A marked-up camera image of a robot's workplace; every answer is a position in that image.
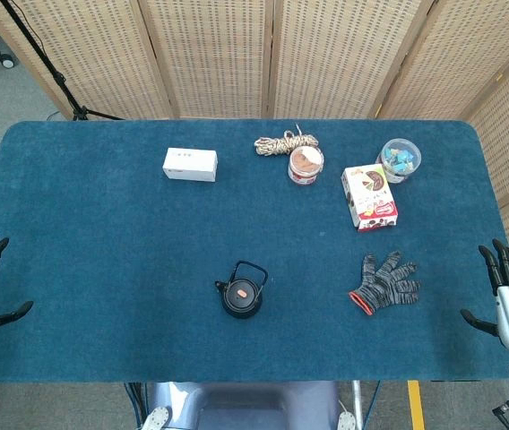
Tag clear jar brown contents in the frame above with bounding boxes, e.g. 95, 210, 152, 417
288, 145, 325, 186

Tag grey striped knit glove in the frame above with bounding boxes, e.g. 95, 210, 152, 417
348, 250, 422, 317

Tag blue table mat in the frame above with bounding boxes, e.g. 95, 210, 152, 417
0, 119, 509, 384

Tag clear jar of candies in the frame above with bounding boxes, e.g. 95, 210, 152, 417
375, 137, 423, 185

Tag white cardboard box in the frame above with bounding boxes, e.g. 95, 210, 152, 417
161, 147, 219, 184

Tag yellow floor tape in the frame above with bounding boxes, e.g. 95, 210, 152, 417
407, 380, 427, 430

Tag black teapot lid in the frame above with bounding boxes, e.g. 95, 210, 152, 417
229, 281, 255, 308

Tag woven folding screen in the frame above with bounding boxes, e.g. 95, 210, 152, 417
0, 0, 509, 265

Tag robot torso base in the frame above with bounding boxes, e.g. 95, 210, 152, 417
141, 380, 358, 430

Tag black teapot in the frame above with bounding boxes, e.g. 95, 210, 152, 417
214, 261, 269, 320

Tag chocolate cookie box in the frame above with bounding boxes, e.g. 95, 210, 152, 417
340, 163, 400, 233

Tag black tripod stand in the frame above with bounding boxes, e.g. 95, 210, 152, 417
0, 0, 125, 122

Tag coiled beige rope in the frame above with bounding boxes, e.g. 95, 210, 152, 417
254, 122, 321, 158

